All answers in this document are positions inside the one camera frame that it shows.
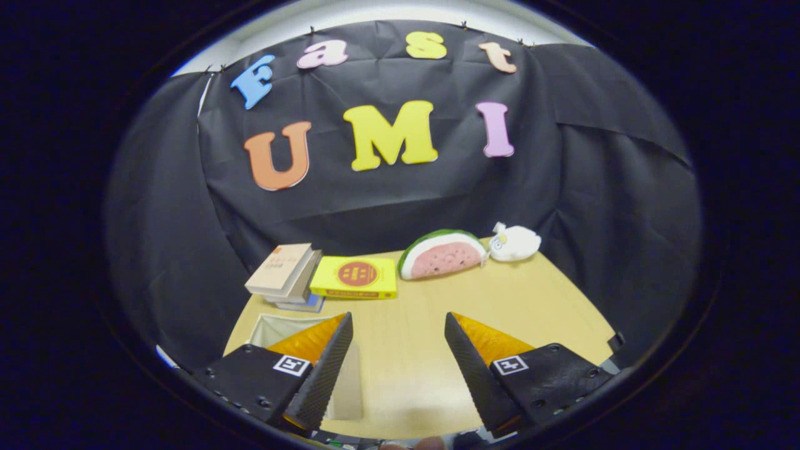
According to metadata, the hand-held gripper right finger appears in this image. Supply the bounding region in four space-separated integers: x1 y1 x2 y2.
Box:
445 312 616 438

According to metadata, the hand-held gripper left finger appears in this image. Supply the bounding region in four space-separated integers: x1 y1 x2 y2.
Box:
189 312 354 433

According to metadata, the cream fabric storage box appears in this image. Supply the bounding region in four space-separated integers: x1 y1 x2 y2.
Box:
249 312 364 421

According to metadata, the yellow box with red circle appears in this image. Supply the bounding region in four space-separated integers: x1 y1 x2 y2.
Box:
309 256 398 301

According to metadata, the grey paperback book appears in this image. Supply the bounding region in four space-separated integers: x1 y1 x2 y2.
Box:
262 250 323 304

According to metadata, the beige paperback book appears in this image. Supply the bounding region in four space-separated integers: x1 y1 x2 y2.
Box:
245 243 313 296

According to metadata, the watermelon slice plush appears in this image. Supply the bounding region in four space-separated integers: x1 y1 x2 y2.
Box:
398 229 488 281

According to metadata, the white plush toy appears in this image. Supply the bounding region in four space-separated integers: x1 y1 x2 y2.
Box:
487 222 542 263

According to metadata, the black backdrop cloth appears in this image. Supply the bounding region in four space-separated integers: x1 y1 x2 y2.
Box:
105 20 704 373

